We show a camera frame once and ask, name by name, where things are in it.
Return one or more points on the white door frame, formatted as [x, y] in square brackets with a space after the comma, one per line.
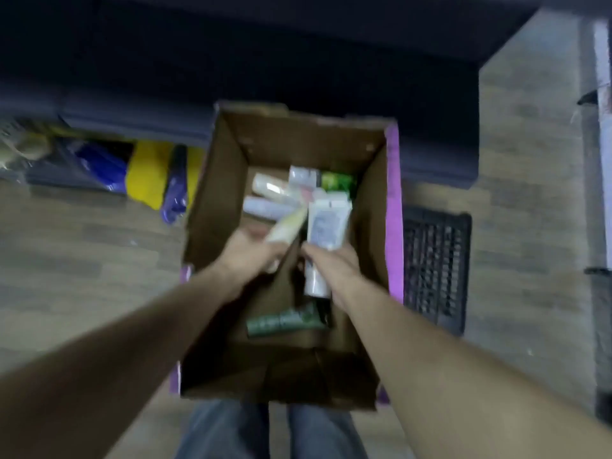
[602, 186]

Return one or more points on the white tube with blue label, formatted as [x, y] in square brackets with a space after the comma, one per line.
[325, 224]

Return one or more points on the person's left hand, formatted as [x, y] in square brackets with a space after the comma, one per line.
[248, 262]

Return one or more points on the blue plastic bag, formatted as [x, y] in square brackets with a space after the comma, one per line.
[98, 164]

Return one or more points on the person's left fingers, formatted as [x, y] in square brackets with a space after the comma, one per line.
[273, 255]

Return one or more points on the beige bag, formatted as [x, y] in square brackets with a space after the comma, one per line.
[24, 145]

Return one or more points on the person's left forearm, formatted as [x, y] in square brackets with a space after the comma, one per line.
[119, 358]

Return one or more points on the person's leg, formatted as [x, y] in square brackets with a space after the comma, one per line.
[224, 432]
[325, 434]

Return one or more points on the grey white tube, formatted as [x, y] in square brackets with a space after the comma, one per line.
[263, 207]

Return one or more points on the dark blue sofa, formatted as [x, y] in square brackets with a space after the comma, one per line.
[287, 57]

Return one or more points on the pale yellow tube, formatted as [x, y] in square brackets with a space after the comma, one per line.
[289, 227]

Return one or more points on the person's right forearm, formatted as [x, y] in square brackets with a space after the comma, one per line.
[444, 372]

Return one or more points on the person's left leg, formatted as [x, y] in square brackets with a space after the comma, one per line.
[224, 432]

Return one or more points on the small white tube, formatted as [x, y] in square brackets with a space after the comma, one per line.
[303, 175]

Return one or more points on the cream white tube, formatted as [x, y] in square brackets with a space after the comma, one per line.
[270, 185]

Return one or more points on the person's right fingers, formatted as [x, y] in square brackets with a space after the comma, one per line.
[315, 257]

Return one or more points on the purple plastic bag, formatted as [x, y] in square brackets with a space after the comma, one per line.
[174, 186]

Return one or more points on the yellow plastic bag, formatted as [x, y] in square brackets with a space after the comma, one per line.
[150, 172]

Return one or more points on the bright green tube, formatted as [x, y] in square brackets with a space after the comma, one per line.
[338, 181]

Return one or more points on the black floor vent grille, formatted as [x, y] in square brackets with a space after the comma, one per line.
[437, 270]

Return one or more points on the cardboard box with purple outside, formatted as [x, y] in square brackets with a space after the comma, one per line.
[224, 195]

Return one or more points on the person's right leg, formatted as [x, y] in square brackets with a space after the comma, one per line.
[325, 434]

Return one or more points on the person's right hand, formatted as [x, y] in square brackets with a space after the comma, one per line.
[337, 274]

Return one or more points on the dark green tube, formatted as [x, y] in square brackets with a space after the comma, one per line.
[282, 321]

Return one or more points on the black door hinge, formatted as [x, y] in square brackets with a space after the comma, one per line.
[597, 271]
[587, 97]

